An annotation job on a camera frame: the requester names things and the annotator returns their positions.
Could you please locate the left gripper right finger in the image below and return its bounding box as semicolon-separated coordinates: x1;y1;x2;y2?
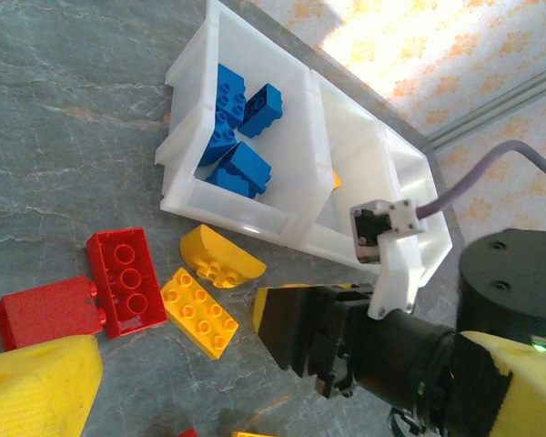
440;330;546;437

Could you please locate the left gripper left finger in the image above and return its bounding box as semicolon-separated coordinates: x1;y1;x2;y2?
0;334;105;437

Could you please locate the yellow half-round lego brick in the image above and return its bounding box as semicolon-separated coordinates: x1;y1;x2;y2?
179;223;268;289

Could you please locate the blue lego brick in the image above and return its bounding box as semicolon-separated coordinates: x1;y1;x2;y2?
238;83;285;140
204;140;273;200
216;63;248;128
196;111;240;168

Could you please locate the white plastic bin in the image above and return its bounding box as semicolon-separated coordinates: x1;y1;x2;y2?
299;67;398;274
154;0;336;249
377;121;454;301

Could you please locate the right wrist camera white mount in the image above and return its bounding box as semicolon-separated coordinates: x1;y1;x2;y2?
349;198;440;320

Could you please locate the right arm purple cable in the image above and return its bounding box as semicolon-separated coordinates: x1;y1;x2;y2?
416;139;546;224

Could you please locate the aluminium frame post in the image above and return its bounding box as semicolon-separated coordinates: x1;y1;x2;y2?
430;61;546;154

